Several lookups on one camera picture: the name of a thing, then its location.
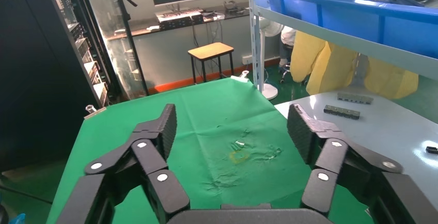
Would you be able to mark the grey connector strip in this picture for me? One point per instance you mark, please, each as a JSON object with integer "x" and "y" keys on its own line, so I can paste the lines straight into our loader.
{"x": 355, "y": 98}
{"x": 342, "y": 112}

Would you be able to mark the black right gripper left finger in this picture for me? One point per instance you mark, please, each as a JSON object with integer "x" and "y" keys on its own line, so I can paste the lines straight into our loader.
{"x": 154, "y": 161}

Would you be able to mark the wall power socket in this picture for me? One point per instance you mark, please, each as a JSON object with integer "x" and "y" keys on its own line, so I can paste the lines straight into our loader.
{"x": 247, "y": 60}

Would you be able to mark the white clip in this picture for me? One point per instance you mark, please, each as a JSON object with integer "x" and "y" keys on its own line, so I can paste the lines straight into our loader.
{"x": 241, "y": 77}

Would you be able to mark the black device box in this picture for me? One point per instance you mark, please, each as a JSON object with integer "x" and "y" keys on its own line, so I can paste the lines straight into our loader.
{"x": 181, "y": 22}

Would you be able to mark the wheeled office chair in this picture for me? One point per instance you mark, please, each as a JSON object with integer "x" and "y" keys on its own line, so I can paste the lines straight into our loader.
{"x": 285, "y": 71}

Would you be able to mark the white metal shelf rack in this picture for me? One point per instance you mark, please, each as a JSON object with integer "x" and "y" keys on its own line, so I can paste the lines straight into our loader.
{"x": 342, "y": 40}

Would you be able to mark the white pedestal fan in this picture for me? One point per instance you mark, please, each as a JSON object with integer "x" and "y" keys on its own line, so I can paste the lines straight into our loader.
{"x": 272, "y": 27}

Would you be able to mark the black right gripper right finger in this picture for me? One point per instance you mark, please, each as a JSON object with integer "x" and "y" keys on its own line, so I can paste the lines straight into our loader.
{"x": 328, "y": 154}

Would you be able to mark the black storage rack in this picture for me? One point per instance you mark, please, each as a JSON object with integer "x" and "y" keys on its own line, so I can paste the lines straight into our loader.
{"x": 92, "y": 68}

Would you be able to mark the blue plastic bin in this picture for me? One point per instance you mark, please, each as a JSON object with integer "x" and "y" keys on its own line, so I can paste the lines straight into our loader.
{"x": 342, "y": 20}

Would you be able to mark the green table cloth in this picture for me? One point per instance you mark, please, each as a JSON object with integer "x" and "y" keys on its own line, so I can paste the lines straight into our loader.
{"x": 205, "y": 113}

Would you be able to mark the yellow fabric bag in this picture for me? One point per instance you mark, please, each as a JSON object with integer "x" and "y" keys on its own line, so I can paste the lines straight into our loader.
{"x": 328, "y": 68}

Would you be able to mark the person in white coat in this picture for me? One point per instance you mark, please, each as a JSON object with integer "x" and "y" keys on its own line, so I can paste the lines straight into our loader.
{"x": 289, "y": 36}

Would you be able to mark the blue plastic scrap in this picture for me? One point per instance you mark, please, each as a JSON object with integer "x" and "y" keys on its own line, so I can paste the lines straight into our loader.
{"x": 17, "y": 219}

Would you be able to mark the clear plastic curtain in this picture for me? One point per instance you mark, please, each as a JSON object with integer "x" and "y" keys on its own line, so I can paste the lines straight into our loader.
{"x": 118, "y": 61}

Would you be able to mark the black stand pole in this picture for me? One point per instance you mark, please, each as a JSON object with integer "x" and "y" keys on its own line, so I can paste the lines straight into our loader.
{"x": 129, "y": 27}

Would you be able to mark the small black plastic part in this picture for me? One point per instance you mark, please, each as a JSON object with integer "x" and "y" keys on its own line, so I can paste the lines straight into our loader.
{"x": 432, "y": 150}

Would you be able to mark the wooden stool black legs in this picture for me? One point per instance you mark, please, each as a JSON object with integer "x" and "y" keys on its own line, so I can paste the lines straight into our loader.
{"x": 212, "y": 49}

